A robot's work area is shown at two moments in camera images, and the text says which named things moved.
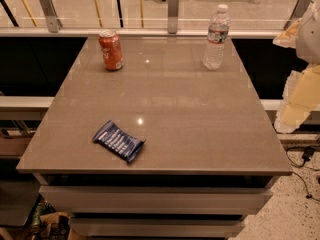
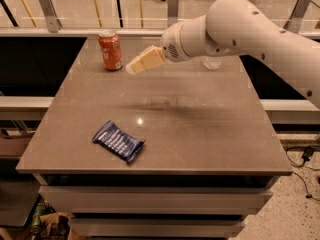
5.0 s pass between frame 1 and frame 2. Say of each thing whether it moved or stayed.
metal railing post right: stayed
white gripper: moved
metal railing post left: stayed
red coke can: stayed
